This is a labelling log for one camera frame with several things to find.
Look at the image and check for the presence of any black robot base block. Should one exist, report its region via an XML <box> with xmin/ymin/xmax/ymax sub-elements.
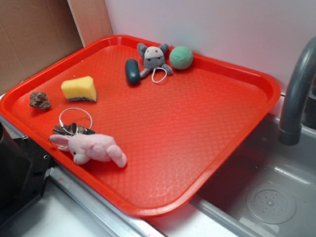
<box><xmin>0</xmin><ymin>125</ymin><xmax>51</xmax><ymax>226</ymax></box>

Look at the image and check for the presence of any green round sponge ball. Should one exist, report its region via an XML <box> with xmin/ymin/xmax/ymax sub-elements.
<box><xmin>169</xmin><ymin>46</ymin><xmax>194</xmax><ymax>70</ymax></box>

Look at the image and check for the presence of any yellow sponge with scourer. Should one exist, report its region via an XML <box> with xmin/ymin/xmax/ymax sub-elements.
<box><xmin>61</xmin><ymin>76</ymin><xmax>97</xmax><ymax>102</ymax></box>

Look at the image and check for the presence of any red plastic tray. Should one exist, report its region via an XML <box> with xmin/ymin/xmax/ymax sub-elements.
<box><xmin>0</xmin><ymin>36</ymin><xmax>280</xmax><ymax>217</ymax></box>

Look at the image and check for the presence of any dark green oval soap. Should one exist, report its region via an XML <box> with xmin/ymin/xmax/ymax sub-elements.
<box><xmin>125</xmin><ymin>59</ymin><xmax>141</xmax><ymax>86</ymax></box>

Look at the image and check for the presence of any grey plush animal toy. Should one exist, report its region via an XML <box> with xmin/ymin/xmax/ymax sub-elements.
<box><xmin>137</xmin><ymin>43</ymin><xmax>173</xmax><ymax>84</ymax></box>

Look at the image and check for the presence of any pink plush bunny toy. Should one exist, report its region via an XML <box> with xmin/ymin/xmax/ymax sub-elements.
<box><xmin>49</xmin><ymin>134</ymin><xmax>127</xmax><ymax>168</ymax></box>

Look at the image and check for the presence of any brown rock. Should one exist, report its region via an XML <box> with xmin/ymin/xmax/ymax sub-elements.
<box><xmin>29</xmin><ymin>92</ymin><xmax>52</xmax><ymax>111</ymax></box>

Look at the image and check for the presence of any grey plastic sink basin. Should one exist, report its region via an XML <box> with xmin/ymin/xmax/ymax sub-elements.
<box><xmin>192</xmin><ymin>116</ymin><xmax>316</xmax><ymax>237</ymax></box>

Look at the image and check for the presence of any grey toy faucet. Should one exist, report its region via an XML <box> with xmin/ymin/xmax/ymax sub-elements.
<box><xmin>278</xmin><ymin>38</ymin><xmax>316</xmax><ymax>146</ymax></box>

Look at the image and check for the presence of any brown cardboard panel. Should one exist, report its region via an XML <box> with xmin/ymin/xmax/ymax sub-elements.
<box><xmin>0</xmin><ymin>0</ymin><xmax>113</xmax><ymax>94</ymax></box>

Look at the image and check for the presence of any metal key ring with keys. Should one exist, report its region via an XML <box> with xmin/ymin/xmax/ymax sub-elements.
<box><xmin>52</xmin><ymin>108</ymin><xmax>96</xmax><ymax>136</ymax></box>

